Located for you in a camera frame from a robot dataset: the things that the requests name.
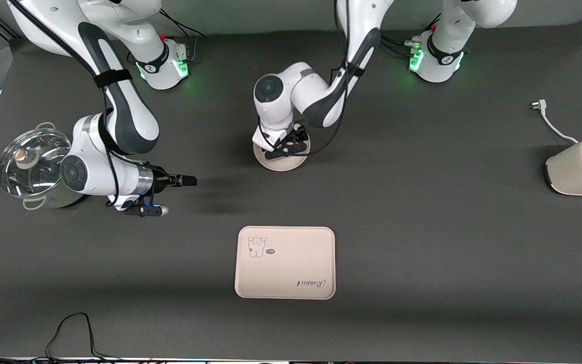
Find round beige plate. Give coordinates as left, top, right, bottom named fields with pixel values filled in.
left=253, top=121, right=311, bottom=172

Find beige rectangular rabbit-print tray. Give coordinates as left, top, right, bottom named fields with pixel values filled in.
left=234, top=226, right=336, bottom=300

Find steel pot with glass lid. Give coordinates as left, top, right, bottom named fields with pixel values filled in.
left=0, top=122, right=97, bottom=210

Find glass pot lid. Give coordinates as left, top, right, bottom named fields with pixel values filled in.
left=0, top=128, right=73, bottom=198

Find cream toaster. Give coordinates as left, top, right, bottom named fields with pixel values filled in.
left=545, top=138, right=582, bottom=196

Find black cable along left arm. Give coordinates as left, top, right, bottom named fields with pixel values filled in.
left=304, top=0, right=370, bottom=157

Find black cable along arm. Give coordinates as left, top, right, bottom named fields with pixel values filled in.
left=304, top=0, right=370, bottom=157
left=8, top=0, right=170, bottom=209

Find black cable along right arm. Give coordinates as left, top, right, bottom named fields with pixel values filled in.
left=8, top=0, right=170, bottom=209

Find black left arm base cables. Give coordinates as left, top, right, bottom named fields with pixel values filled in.
left=379, top=13, right=441, bottom=57

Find black arm base cables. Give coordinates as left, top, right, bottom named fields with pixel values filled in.
left=159, top=8, right=205, bottom=65
left=379, top=13, right=441, bottom=57

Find black right arm base cables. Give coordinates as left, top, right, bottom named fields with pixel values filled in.
left=159, top=8, right=205, bottom=65

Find thin black looped cable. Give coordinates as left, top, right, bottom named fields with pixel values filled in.
left=45, top=312, right=120, bottom=362

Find white power cord with plug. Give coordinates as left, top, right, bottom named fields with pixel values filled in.
left=530, top=100, right=579, bottom=145

